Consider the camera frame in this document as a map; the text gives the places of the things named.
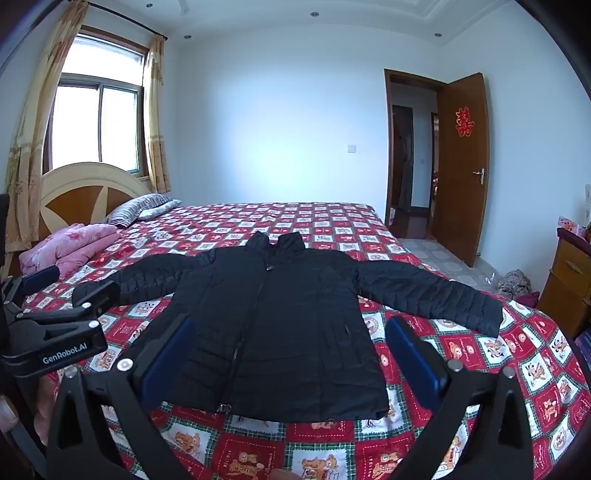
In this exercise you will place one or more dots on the clear plastic bag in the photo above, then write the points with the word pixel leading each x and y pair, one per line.
pixel 491 279

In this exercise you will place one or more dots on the red paper door decoration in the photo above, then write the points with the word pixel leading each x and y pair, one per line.
pixel 464 122

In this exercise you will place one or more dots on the grey patterned pillow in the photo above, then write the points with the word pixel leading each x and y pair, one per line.
pixel 161 208

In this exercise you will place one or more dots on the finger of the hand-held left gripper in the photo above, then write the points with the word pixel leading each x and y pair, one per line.
pixel 99 295
pixel 39 280

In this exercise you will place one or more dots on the black puffer jacket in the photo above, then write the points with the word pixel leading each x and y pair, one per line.
pixel 286 323

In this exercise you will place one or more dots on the grey patterned clothes pile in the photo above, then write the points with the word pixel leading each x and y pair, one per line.
pixel 513 284

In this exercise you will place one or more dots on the maroon cloth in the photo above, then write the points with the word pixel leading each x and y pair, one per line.
pixel 530 300

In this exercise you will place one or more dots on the pink box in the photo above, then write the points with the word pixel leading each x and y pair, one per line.
pixel 570 226

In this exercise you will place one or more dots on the brown door frame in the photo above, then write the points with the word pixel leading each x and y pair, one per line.
pixel 387 138

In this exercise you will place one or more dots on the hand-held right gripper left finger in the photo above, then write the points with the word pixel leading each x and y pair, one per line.
pixel 168 364

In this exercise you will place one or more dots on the black curtain rod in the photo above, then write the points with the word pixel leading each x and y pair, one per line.
pixel 134 21

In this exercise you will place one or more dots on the striped pillow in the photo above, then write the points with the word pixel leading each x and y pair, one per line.
pixel 136 210

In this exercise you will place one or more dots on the brown wooden door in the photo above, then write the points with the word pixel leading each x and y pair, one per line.
pixel 461 207

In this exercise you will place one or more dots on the cream and brown headboard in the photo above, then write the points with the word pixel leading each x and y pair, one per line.
pixel 74 194

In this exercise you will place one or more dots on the pink folded quilt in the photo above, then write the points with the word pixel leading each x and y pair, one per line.
pixel 69 249

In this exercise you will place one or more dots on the red checkered bedspread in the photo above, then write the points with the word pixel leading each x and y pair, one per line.
pixel 323 221

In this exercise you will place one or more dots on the window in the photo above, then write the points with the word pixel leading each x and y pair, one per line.
pixel 115 120

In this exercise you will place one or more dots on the wooden cabinet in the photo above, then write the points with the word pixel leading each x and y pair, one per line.
pixel 565 286

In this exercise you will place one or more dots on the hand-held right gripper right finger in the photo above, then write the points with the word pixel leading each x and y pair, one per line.
pixel 415 364

